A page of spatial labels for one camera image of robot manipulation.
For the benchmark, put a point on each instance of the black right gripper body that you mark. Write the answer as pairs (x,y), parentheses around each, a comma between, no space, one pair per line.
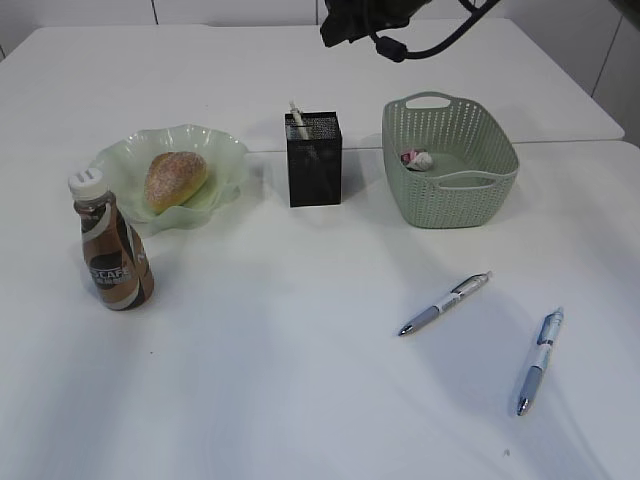
(352,20)

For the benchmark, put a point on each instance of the cream white ballpoint pen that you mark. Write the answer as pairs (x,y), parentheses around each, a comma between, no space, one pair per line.
(299,122)

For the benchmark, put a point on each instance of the pink paper ball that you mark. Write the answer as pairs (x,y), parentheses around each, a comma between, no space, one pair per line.
(411,156)

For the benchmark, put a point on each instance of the grey paper ball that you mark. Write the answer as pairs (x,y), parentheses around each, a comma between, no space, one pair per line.
(426,163)

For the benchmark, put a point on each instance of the sugared bread roll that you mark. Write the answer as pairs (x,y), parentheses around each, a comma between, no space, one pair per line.
(173,178)

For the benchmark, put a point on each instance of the brown Nescafe coffee bottle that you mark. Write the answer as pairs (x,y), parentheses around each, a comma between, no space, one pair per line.
(112,249)

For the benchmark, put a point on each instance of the black square pen holder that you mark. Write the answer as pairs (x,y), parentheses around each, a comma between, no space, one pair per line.
(314,166)

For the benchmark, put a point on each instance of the green plastic woven basket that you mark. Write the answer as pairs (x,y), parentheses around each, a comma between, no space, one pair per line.
(475,162)

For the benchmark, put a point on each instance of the green wavy glass plate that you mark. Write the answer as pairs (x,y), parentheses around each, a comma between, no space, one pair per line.
(125,165)

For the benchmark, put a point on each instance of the grey white ballpoint pen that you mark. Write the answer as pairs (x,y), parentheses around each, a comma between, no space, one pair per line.
(451,299)

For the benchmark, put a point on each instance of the blue white ballpoint pen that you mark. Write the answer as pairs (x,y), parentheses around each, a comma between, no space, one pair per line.
(543,349)

